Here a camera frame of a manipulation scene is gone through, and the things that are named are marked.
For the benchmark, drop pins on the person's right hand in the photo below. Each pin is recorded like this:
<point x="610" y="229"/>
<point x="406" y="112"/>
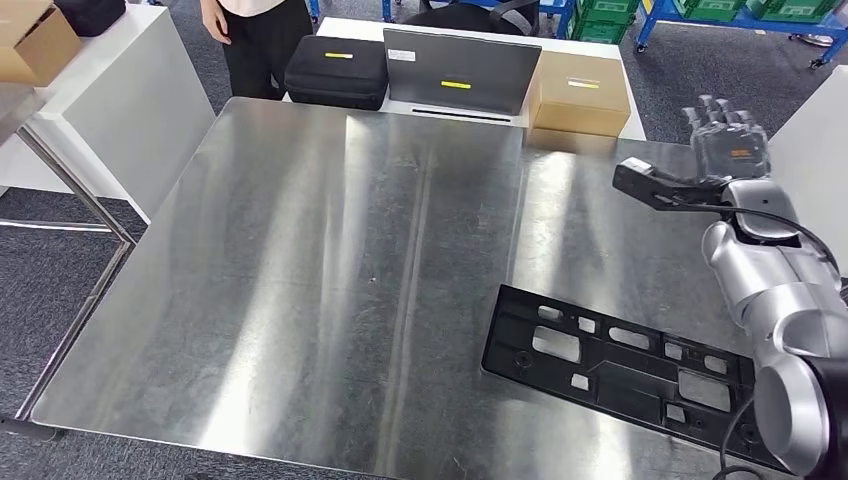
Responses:
<point x="215" y="23"/>

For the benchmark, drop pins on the black plastic panel part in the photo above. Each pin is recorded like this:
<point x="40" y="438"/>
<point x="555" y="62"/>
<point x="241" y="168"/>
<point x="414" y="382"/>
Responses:
<point x="503" y="358"/>

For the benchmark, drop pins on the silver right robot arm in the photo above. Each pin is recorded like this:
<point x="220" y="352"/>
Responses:
<point x="768" y="285"/>

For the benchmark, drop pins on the wide stainless steel workbench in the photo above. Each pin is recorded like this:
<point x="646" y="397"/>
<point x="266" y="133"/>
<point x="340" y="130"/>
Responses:
<point x="298" y="265"/>

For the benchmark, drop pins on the person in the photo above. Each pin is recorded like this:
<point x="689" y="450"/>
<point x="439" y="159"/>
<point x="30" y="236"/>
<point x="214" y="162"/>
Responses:
<point x="265" y="46"/>

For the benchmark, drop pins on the white cabinet block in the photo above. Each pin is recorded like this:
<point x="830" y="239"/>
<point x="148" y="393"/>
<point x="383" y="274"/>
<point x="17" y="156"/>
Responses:
<point x="815" y="152"/>
<point x="132" y="99"/>

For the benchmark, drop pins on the black rounded object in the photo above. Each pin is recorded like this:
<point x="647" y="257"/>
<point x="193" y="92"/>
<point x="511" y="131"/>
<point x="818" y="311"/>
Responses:
<point x="89" y="16"/>

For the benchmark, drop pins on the black equipment case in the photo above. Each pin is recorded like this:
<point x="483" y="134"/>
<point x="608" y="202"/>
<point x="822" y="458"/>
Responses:
<point x="338" y="73"/>

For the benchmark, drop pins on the white low platform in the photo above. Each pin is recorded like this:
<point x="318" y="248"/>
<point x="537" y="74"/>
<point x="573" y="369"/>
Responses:
<point x="358" y="28"/>

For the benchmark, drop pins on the brown cardboard box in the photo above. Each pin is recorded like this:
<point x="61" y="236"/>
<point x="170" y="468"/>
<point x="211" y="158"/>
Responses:
<point x="576" y="93"/>
<point x="33" y="46"/>

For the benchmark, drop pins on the stainless steel table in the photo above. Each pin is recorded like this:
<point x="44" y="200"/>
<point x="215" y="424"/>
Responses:
<point x="73" y="179"/>

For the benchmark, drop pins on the grey equipment case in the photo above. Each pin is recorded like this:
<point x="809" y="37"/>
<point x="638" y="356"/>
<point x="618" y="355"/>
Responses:
<point x="457" y="66"/>

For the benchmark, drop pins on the black office chair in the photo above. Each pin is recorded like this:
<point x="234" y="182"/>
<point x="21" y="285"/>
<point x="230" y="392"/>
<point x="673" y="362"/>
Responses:
<point x="464" y="16"/>

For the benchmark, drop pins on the green plastic crate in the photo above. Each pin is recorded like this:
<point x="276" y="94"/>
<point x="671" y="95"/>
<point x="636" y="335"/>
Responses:
<point x="788" y="10"/>
<point x="606" y="10"/>
<point x="709" y="10"/>
<point x="596" y="33"/>

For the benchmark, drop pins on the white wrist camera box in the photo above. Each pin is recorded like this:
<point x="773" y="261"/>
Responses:
<point x="637" y="166"/>

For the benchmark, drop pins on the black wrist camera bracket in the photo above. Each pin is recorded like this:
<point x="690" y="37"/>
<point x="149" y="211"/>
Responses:
<point x="652" y="189"/>

